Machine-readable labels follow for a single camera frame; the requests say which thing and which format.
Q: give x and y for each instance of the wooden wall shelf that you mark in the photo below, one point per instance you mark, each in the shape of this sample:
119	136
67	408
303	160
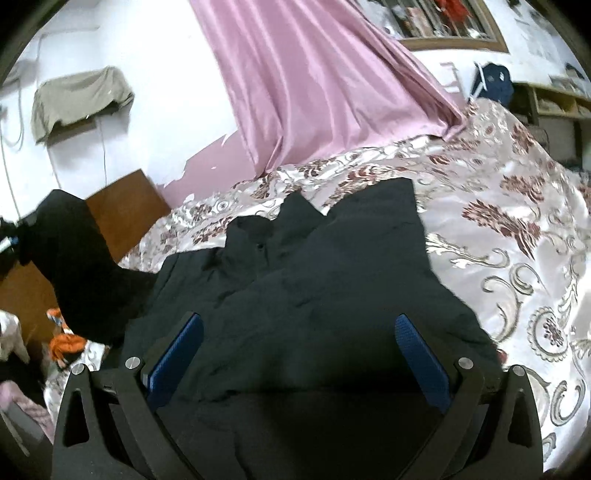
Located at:
554	106

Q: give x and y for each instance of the dark blue backpack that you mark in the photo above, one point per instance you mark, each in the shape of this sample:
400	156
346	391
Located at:
496	83

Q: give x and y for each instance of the olive cloth on wall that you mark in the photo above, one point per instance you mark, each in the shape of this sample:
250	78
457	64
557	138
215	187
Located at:
78	99

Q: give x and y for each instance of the black pants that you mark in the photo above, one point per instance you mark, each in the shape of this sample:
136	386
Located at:
300	286

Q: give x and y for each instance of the brown wooden headboard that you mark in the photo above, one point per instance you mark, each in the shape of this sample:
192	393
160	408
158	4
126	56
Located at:
124	207

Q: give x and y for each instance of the pink satin curtain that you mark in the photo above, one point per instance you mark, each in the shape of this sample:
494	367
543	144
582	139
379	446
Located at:
314	83

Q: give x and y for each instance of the orange cloth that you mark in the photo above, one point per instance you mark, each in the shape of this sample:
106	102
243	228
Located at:
64	346

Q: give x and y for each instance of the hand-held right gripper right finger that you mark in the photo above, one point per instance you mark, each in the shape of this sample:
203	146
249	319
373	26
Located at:
418	355

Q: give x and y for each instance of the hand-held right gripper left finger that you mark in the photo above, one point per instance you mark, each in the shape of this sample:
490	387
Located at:
178	353

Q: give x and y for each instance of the white cloth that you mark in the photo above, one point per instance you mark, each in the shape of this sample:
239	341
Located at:
11	337

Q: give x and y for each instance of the wooden framed window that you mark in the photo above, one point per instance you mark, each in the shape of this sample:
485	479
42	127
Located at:
443	23

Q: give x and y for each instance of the floral satin bedspread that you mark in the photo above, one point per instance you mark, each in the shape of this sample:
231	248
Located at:
508	258

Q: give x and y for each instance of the pink patterned cloth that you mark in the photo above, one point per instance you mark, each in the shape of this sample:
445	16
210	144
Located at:
27	406

